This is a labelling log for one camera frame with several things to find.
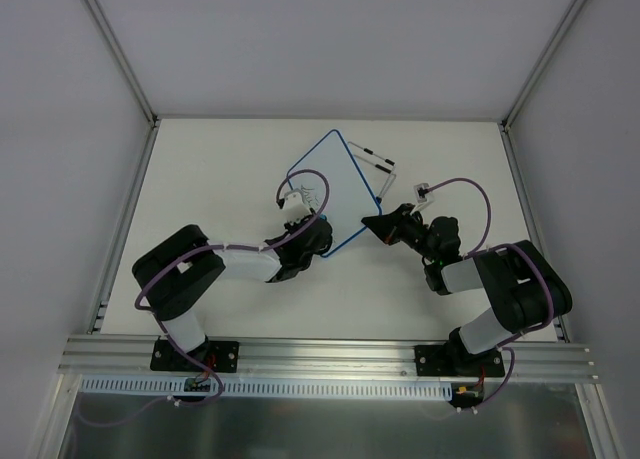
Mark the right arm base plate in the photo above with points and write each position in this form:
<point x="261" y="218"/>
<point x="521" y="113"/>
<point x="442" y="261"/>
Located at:
<point x="439" y="361"/>

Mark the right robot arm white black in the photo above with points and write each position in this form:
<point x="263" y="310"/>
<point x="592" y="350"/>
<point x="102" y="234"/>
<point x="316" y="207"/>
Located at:
<point x="524" y="292"/>

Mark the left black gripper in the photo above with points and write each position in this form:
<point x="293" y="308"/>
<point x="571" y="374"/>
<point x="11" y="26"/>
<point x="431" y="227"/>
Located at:
<point x="304" y="229"/>

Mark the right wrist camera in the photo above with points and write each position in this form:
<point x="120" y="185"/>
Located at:
<point x="424" y="196"/>

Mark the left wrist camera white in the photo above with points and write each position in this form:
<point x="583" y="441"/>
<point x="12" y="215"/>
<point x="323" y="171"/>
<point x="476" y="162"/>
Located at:
<point x="294" y="207"/>

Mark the left side table rail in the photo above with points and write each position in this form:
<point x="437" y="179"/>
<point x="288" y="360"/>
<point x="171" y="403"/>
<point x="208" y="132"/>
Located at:
<point x="118" y="241"/>

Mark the right aluminium frame post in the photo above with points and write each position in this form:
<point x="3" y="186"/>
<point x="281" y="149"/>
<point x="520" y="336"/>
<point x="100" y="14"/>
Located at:
<point x="561" y="30"/>

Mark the blue-framed whiteboard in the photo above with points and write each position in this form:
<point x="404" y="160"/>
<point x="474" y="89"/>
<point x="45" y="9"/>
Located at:
<point x="331" y="179"/>

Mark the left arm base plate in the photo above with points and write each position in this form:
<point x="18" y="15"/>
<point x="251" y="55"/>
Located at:
<point x="220" y="356"/>

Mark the aluminium front rail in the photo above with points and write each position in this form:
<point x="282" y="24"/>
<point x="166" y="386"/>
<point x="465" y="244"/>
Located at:
<point x="535" y="362"/>

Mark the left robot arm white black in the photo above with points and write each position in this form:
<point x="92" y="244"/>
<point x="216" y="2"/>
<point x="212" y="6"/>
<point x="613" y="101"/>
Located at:
<point x="175" y="274"/>

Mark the left aluminium frame post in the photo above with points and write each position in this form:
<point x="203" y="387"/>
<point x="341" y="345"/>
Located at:
<point x="108" y="36"/>

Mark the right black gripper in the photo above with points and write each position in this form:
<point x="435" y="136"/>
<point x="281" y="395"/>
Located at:
<point x="400" y="224"/>

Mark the aluminium frame post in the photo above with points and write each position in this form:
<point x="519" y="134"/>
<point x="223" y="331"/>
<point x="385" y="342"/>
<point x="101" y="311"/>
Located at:
<point x="561" y="30"/>
<point x="108" y="36"/>

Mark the table rail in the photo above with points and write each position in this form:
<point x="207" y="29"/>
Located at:
<point x="560" y="326"/>
<point x="118" y="241"/>

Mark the white slotted cable duct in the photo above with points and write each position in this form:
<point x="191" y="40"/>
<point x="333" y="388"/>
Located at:
<point x="269" y="388"/>

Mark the right side table rail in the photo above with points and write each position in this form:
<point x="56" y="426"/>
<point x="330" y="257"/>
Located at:
<point x="560" y="326"/>

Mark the wire whiteboard stand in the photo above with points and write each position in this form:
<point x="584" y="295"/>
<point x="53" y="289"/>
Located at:
<point x="379" y="163"/>

